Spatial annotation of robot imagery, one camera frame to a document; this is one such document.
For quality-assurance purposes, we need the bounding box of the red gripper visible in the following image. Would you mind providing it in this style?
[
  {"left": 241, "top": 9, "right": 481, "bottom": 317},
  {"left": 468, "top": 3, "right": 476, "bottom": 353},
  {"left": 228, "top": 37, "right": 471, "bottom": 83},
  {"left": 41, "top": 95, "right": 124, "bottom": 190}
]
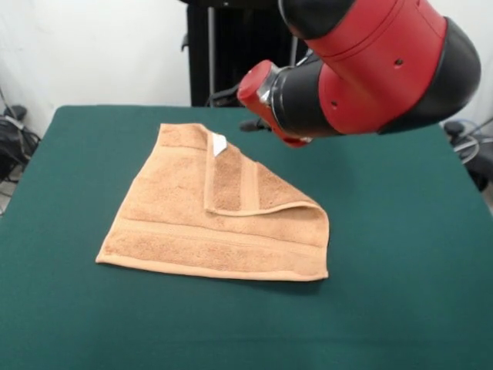
[{"left": 206, "top": 60, "right": 314, "bottom": 149}]

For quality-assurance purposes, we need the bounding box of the tan terry towel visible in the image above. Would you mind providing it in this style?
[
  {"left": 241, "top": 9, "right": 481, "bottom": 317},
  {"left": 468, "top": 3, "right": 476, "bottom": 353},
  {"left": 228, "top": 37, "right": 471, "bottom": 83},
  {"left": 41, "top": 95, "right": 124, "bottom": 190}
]
[{"left": 95, "top": 123, "right": 331, "bottom": 281}]

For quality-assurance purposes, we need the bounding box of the dark green table cloth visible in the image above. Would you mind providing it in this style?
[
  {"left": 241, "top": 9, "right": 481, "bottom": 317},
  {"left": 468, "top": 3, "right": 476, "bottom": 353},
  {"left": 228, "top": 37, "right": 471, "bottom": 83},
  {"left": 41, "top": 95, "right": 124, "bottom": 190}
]
[{"left": 0, "top": 104, "right": 493, "bottom": 370}]

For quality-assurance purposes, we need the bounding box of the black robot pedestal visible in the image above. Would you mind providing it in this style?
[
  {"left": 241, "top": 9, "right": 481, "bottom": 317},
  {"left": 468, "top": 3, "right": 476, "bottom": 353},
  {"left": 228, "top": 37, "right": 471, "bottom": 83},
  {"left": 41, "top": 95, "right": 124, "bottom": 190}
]
[{"left": 179, "top": 0, "right": 313, "bottom": 109}]

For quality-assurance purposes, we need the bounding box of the black device with cables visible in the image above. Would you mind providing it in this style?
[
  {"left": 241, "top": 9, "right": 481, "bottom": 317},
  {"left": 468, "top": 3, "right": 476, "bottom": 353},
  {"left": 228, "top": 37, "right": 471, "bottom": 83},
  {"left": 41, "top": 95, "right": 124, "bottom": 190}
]
[
  {"left": 441, "top": 117, "right": 493, "bottom": 192},
  {"left": 0, "top": 104, "right": 42, "bottom": 184}
]

